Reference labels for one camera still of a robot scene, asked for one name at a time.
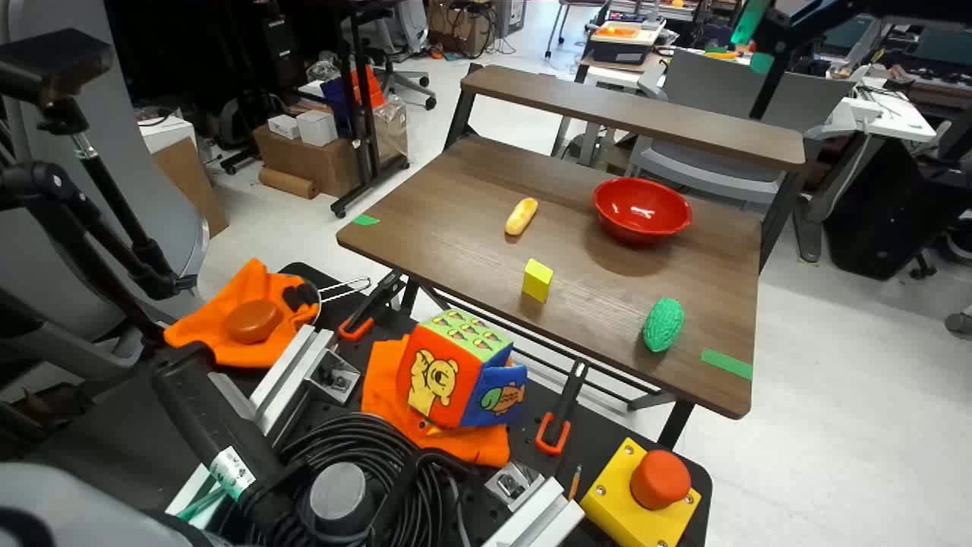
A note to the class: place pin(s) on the black pole stand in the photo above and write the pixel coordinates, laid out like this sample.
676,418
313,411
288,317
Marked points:
363,124

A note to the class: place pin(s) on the small green tape strip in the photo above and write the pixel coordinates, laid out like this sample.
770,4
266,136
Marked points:
365,221

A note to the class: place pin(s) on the orange cloth with plush cube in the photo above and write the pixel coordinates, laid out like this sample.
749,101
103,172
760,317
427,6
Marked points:
385,390

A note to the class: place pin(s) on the white desk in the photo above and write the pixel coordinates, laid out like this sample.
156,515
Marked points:
883,118

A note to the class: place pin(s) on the yellow corn cob toy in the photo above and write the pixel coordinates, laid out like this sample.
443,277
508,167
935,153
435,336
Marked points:
520,216

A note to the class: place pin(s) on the red plastic bowl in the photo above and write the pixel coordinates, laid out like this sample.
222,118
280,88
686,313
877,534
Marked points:
643,211

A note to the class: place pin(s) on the orange cloth with disc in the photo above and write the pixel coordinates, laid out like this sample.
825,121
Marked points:
218,322

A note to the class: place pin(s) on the green cylinder block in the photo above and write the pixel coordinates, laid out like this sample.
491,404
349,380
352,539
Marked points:
663,326

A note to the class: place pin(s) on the yellow box with red button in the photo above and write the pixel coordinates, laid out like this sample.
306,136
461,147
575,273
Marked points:
622,506

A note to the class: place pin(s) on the grey round knob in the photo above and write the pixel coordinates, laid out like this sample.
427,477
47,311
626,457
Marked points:
339,492

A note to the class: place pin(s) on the colourful plush cube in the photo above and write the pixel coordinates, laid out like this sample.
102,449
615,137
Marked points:
443,380

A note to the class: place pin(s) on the black cylinder with white label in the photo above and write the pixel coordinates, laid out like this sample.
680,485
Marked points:
209,411

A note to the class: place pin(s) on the flat brown cardboard box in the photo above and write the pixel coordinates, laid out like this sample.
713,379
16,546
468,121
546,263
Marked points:
192,182

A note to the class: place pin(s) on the brown wooden table with shelf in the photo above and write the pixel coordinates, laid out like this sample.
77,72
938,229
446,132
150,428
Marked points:
458,229

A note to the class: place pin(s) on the orange black bar clamp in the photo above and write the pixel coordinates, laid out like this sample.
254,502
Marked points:
365,309
555,428

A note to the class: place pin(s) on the black camera tripod stand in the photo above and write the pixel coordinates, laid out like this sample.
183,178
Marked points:
61,216

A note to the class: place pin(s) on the black bag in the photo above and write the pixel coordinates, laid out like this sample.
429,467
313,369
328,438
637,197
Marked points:
883,216

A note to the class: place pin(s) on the black mounting platform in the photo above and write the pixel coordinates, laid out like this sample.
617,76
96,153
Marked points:
596,445

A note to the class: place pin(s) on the grey chair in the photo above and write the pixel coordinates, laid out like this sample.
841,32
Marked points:
709,92

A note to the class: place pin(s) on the short aluminium profile rail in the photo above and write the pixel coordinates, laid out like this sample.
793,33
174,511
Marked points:
536,519

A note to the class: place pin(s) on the yellow cube block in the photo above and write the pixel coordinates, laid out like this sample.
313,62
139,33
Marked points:
536,282

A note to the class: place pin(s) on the large open cardboard box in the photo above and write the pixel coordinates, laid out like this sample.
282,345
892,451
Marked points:
321,163

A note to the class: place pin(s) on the long aluminium profile rail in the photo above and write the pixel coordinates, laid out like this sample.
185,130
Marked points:
291,369

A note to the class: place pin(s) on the black office chair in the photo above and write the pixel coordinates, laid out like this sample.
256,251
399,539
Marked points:
411,76

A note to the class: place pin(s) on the brown cardboard tube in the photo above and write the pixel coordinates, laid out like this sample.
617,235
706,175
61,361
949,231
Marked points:
288,182

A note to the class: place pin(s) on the white small boxes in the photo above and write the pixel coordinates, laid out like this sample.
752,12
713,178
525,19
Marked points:
306,125

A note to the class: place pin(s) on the large green tape strip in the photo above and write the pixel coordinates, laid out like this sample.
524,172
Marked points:
726,363

